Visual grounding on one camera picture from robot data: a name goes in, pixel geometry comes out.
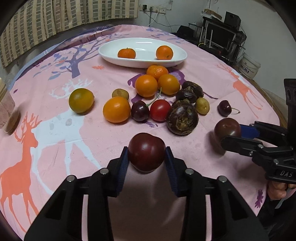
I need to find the large orange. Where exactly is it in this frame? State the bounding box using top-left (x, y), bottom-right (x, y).
top-left (117, 48), bottom-right (137, 59)

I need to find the dark red plum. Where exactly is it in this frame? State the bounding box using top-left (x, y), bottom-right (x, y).
top-left (214, 118), bottom-right (241, 142)
top-left (128, 133), bottom-right (166, 173)

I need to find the white oval plate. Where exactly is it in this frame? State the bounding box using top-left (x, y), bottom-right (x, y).
top-left (98, 38), bottom-right (187, 68)

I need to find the black equipment shelf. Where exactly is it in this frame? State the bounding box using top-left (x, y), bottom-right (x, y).
top-left (176, 11), bottom-right (247, 67)

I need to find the pink deer-print tablecloth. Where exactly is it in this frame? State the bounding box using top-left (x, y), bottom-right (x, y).
top-left (1, 25), bottom-right (280, 238)

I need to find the cream-lidded drink cup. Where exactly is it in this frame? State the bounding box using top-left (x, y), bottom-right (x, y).
top-left (0, 79), bottom-right (20, 135)

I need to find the white plastic bucket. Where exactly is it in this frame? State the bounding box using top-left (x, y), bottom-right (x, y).
top-left (238, 53), bottom-right (261, 79)

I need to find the striped beige curtain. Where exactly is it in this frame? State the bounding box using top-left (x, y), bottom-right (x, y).
top-left (1, 0), bottom-right (139, 67)

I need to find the orange mandarin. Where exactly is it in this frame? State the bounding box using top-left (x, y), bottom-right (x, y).
top-left (156, 45), bottom-right (174, 60)

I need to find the orange top back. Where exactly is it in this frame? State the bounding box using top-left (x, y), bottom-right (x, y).
top-left (146, 65), bottom-right (169, 80)

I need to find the small tan longan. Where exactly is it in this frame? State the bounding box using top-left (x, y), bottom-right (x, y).
top-left (112, 88), bottom-right (130, 100)

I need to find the greenish yellow orange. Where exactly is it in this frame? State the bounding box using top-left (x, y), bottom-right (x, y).
top-left (68, 88), bottom-right (94, 113)

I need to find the wall power strip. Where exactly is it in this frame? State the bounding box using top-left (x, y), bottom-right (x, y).
top-left (139, 4), bottom-right (167, 14)

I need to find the person's right hand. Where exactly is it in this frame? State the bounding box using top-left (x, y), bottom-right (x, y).
top-left (267, 181), bottom-right (295, 200)

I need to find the dark wrinkled fruit front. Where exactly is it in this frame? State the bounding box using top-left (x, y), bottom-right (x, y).
top-left (176, 90), bottom-right (197, 103)

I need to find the large brown passion fruit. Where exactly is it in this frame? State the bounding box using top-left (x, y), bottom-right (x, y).
top-left (166, 104), bottom-right (199, 136)

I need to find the red cherry tomato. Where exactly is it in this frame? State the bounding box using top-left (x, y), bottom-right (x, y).
top-left (150, 99), bottom-right (171, 123)

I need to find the dark wrinkled fruit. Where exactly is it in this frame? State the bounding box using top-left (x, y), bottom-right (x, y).
top-left (176, 90), bottom-right (197, 103)
top-left (182, 81), bottom-right (204, 98)

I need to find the small orange kumquat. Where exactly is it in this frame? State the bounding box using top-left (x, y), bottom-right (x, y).
top-left (103, 96), bottom-right (131, 123)

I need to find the dark wrinkled fruit back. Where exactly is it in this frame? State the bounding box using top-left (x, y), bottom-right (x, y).
top-left (182, 81), bottom-right (204, 98)

